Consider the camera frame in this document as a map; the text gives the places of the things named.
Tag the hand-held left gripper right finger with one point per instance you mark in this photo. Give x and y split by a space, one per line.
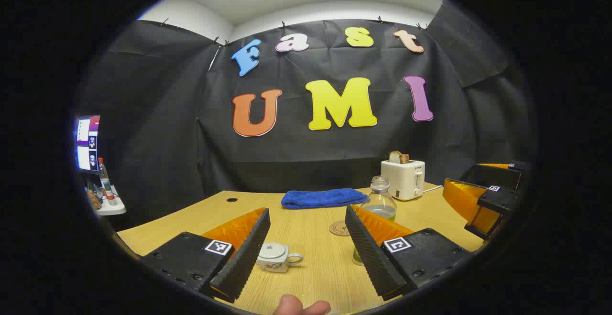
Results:
373 257

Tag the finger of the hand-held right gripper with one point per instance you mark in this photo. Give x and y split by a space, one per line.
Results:
497 176
497 202

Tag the white side table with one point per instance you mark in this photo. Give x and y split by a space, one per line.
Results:
112 208

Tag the bread slice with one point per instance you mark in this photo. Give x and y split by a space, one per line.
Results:
398 157

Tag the white toaster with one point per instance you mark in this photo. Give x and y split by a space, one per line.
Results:
404 179

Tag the black backdrop cloth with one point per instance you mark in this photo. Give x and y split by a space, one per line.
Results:
296 152

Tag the round wooden coaster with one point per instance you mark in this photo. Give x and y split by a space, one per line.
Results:
339 229

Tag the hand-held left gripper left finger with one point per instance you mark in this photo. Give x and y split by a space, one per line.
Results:
241 262

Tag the blue towel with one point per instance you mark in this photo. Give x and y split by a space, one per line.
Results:
320 198

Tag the red cap plastic bottle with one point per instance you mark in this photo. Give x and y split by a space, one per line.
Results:
106 186

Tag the computer monitor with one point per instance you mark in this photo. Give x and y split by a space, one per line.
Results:
86 138

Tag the green label water bottle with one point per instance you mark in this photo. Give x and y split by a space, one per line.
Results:
380 200

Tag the white teacup lid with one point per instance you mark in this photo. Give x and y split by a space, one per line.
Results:
272 251

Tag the white teacup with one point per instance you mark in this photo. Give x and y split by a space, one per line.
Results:
275 265

